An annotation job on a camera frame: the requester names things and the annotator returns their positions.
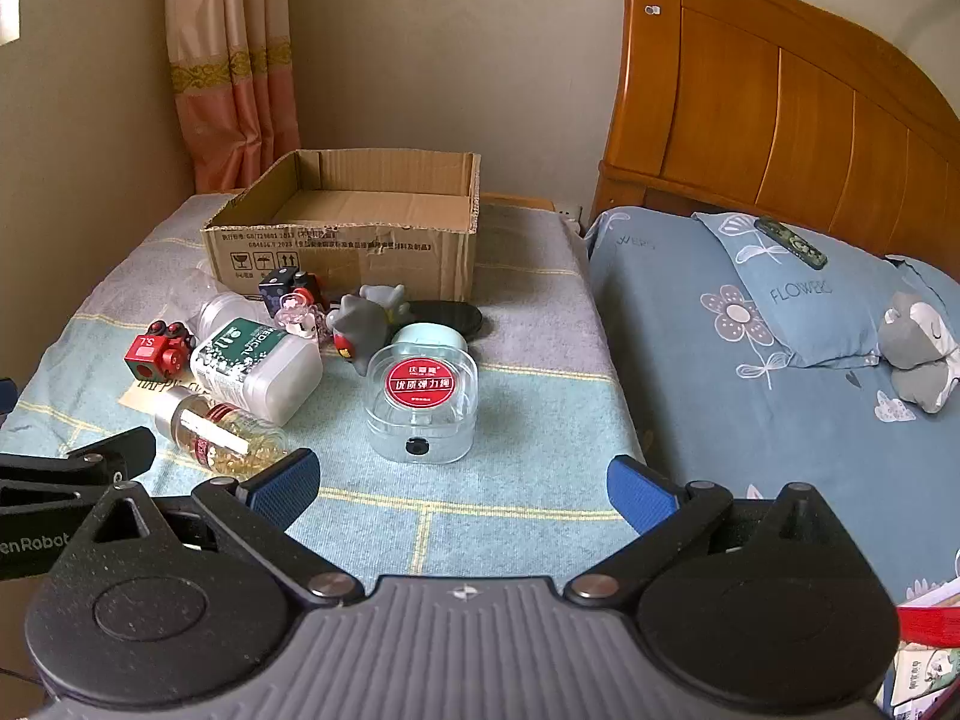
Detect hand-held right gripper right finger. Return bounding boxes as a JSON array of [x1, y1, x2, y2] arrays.
[[564, 454, 860, 608]]

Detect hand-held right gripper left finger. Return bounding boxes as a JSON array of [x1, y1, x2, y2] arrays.
[[75, 448, 366, 606]]

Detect white bottle with green label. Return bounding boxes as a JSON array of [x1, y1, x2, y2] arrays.
[[190, 292, 324, 427]]

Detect clear container with red label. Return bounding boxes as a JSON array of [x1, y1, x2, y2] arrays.
[[365, 343, 480, 464]]

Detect grey rubber animal toy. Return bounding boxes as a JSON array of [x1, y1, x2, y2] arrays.
[[325, 283, 410, 378]]

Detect black oval brush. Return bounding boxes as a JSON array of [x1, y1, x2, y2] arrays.
[[405, 300, 488, 338]]

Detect brown cardboard box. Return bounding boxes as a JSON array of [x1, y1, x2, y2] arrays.
[[199, 148, 482, 310]]

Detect beige paper card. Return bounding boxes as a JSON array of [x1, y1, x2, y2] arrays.
[[118, 377, 197, 412]]

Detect clear bottle of yellow capsules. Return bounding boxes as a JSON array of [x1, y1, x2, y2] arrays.
[[154, 386, 290, 476]]

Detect red toy robot cube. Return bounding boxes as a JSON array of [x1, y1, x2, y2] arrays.
[[124, 321, 197, 380]]

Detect blue floral bed sheet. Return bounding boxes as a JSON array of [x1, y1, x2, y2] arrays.
[[583, 206, 960, 610]]

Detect black toy block red wheels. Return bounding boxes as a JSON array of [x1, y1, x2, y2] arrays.
[[257, 268, 323, 313]]

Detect blue floral pillow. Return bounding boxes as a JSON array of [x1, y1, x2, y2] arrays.
[[691, 210, 960, 370]]

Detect dark remote control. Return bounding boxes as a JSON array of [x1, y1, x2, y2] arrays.
[[754, 216, 830, 270]]

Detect red book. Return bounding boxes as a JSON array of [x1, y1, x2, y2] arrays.
[[895, 598, 960, 647]]

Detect grey plush toy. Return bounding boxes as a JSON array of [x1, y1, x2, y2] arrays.
[[877, 290, 960, 414]]

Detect wooden nightstand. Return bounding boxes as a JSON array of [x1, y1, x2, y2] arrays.
[[480, 193, 560, 213]]

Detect illustrated booklet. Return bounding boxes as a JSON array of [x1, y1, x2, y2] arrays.
[[885, 643, 960, 720]]

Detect wooden headboard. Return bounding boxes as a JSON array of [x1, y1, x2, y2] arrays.
[[589, 0, 960, 283]]

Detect pink patterned curtain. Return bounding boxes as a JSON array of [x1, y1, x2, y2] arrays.
[[163, 0, 302, 195]]

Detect pink bottle keychain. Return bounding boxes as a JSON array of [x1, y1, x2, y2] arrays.
[[274, 296, 332, 343]]

